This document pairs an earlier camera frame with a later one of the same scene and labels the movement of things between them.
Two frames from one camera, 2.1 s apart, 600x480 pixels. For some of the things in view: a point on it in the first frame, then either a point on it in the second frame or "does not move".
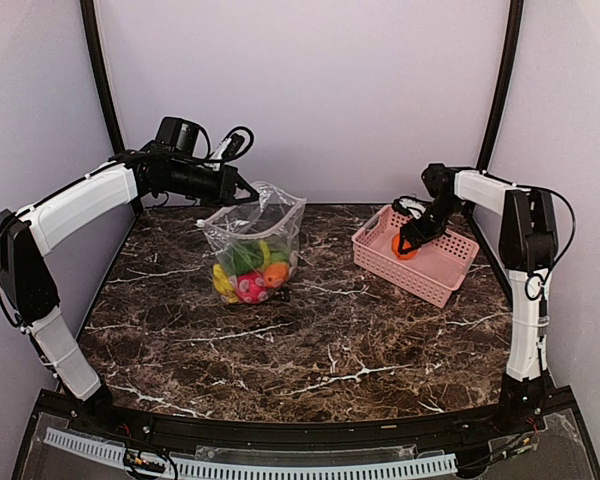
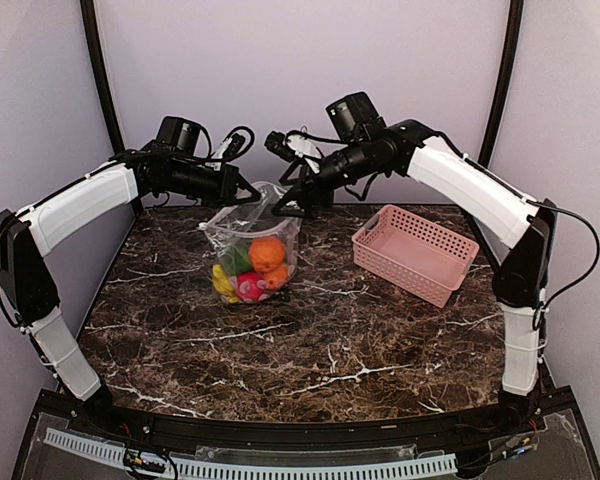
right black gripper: [422, 234] to [303, 193]
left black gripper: [227, 187] does not move
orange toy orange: [406, 245] to [266, 254]
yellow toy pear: [223, 284] does not move
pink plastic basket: [436, 272] does not move
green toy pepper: [245, 257] does not move
